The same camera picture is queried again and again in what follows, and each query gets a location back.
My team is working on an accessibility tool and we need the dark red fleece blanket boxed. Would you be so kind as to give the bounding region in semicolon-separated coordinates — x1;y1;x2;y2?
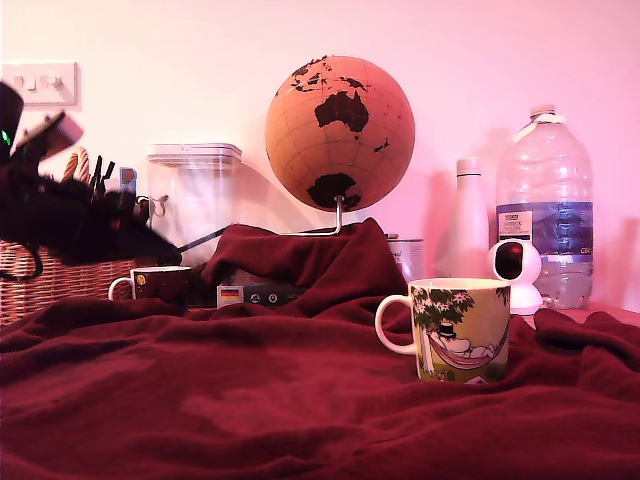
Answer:
0;217;640;480

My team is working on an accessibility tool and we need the cartoon print mug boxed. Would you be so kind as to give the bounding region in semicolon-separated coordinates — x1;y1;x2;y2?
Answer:
374;277;511;385

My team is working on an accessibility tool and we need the clear plastic lidded container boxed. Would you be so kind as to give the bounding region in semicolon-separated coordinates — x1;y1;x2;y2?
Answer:
145;142;243;267

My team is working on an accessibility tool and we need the pale grey box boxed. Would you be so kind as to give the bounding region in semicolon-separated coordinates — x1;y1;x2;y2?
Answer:
230;269;301;289

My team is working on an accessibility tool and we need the small white round camera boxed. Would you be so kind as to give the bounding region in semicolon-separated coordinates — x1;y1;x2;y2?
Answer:
486;238;544;316

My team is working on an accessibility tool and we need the thick black cable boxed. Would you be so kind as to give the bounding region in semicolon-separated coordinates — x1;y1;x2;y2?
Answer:
0;238;45;282

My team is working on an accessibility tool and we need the white wall switch plate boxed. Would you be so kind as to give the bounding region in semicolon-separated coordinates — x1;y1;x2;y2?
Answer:
0;61;79;107

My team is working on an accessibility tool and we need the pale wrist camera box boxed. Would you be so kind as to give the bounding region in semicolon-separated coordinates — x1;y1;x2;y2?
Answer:
12;111;85;162

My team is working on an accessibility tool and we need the dark mug with white handle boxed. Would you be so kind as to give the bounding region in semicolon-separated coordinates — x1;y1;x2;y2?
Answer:
108;265;193;307

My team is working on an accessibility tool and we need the metal globe stand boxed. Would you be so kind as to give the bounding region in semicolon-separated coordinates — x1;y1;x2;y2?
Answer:
277;194;346;237

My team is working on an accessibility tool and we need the white bottle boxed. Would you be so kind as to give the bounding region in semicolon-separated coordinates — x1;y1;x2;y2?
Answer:
433;157;491;279

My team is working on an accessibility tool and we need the metal tin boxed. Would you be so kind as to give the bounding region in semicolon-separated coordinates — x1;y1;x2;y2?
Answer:
387;234;425;284

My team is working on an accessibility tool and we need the wicker basket with handle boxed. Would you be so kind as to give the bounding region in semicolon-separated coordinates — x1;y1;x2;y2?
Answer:
0;146;141;325

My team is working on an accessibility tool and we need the dark box with flag print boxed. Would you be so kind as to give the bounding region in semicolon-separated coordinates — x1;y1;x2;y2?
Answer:
215;283;309;310

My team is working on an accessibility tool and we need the cork globe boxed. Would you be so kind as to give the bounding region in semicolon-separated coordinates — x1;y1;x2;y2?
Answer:
263;54;416;213

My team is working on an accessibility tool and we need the black ball-ended tool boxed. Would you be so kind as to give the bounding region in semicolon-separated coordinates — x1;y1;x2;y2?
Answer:
177;225;231;254

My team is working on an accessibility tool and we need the large clear water bottle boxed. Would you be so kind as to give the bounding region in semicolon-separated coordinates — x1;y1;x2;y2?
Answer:
494;103;595;310

